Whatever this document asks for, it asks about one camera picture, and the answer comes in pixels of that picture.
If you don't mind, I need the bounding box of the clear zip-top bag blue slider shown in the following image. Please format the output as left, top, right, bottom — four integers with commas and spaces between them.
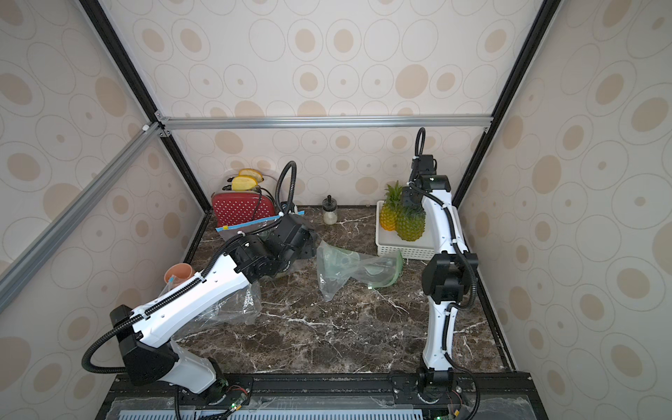
172, 283, 262, 341

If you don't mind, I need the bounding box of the left black corrugated cable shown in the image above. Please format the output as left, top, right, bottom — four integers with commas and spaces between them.
80, 160, 299, 375

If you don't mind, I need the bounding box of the right black frame post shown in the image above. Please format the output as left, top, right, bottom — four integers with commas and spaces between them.
453, 0, 562, 208

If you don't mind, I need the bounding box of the red toaster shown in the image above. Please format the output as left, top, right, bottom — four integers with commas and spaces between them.
211, 191, 277, 228

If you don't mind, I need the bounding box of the green-zip bag with pineapple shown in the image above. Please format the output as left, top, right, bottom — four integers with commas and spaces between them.
316, 241, 404, 302

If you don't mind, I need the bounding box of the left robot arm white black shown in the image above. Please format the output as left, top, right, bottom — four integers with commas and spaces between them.
110, 213, 318, 403

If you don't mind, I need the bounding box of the horizontal aluminium frame bar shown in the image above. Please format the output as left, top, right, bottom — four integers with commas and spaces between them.
160, 115, 493, 131

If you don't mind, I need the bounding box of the right black corrugated cable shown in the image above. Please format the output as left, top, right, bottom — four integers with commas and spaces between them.
413, 127, 481, 420

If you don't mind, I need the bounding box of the blue-zip bag with pineapple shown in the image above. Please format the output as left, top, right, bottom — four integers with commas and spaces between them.
216, 213, 283, 240

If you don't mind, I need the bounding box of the black frame post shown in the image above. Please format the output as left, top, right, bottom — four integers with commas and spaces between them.
77, 0, 212, 213
453, 0, 562, 208

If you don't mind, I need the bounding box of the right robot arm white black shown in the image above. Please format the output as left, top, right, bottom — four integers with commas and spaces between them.
402, 152, 479, 392

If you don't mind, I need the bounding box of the yellow pineapple green crown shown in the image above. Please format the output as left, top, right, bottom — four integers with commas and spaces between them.
395, 205, 426, 243
379, 181, 403, 231

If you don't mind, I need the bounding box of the small bottle black cap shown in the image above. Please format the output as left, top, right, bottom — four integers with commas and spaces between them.
322, 194, 338, 226

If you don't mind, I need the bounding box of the black corrugated cable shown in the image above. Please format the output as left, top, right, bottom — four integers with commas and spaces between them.
80, 160, 299, 375
413, 127, 481, 420

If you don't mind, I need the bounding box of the front yellow toast slice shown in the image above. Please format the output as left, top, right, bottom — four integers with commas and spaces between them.
231, 175, 258, 192

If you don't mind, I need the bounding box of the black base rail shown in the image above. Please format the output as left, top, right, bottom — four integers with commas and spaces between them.
97, 372, 547, 419

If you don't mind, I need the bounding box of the white perforated plastic basket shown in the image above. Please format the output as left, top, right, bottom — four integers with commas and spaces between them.
376, 201, 452, 261

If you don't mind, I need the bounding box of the orange plastic cup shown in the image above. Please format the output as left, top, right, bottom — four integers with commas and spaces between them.
164, 262, 195, 288

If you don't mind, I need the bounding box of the yellow toast slice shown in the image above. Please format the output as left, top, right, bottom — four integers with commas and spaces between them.
238, 168, 264, 183
231, 175, 258, 192

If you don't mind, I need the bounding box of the left diagonal aluminium frame bar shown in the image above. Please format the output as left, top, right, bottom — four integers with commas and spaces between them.
1, 122, 161, 310

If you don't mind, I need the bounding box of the rear yellow toast slice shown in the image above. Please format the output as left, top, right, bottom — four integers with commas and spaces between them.
238, 168, 264, 183

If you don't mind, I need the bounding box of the left black frame post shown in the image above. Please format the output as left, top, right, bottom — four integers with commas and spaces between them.
77, 0, 212, 213

